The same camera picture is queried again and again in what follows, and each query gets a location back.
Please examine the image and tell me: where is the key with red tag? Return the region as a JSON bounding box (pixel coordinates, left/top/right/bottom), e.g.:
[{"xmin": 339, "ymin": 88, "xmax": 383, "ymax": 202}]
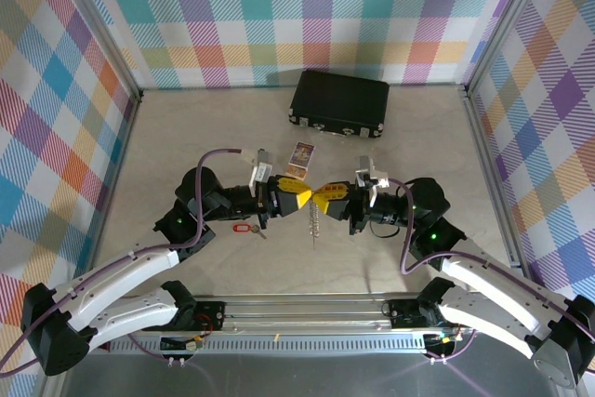
[{"xmin": 231, "ymin": 222, "xmax": 269, "ymax": 241}]

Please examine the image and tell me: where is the small printed card box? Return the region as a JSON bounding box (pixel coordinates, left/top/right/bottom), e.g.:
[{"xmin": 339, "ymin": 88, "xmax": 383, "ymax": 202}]
[{"xmin": 284, "ymin": 140, "xmax": 316, "ymax": 179}]

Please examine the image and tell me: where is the black hard case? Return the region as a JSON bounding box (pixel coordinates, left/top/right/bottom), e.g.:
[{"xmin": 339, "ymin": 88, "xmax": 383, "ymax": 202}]
[{"xmin": 287, "ymin": 69, "xmax": 390, "ymax": 139}]

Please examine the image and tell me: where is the perforated metal strip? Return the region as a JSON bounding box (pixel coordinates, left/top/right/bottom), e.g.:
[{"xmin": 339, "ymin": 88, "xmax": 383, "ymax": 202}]
[{"xmin": 109, "ymin": 338, "xmax": 466, "ymax": 355}]

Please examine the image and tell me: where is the brushed metal front panel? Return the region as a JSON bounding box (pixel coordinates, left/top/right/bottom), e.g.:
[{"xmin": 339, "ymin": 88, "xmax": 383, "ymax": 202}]
[{"xmin": 46, "ymin": 338, "xmax": 577, "ymax": 397}]

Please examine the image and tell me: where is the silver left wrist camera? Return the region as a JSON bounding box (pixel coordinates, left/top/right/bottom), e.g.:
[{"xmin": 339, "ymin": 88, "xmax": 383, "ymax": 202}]
[{"xmin": 248, "ymin": 149, "xmax": 274, "ymax": 185}]

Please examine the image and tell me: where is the aluminium frame side rail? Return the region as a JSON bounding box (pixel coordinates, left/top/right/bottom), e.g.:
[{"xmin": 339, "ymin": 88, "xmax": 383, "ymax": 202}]
[
  {"xmin": 83, "ymin": 89, "xmax": 143, "ymax": 296},
  {"xmin": 463, "ymin": 87, "xmax": 529, "ymax": 272}
]

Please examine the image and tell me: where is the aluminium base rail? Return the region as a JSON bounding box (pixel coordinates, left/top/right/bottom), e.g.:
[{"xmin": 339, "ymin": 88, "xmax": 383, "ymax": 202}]
[{"xmin": 176, "ymin": 293, "xmax": 443, "ymax": 337}]

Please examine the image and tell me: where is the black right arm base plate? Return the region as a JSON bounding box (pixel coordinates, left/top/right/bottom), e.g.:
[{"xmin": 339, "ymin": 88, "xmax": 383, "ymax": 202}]
[{"xmin": 388, "ymin": 297, "xmax": 475, "ymax": 331}]

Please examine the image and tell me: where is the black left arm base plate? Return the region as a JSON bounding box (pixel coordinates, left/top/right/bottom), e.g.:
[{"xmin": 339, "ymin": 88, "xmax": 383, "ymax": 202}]
[{"xmin": 178, "ymin": 299, "xmax": 228, "ymax": 333}]

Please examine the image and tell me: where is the aluminium frame post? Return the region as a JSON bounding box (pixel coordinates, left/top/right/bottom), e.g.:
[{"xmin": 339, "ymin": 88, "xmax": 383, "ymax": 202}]
[
  {"xmin": 457, "ymin": 0, "xmax": 557, "ymax": 99},
  {"xmin": 48, "ymin": 0, "xmax": 145, "ymax": 103}
]

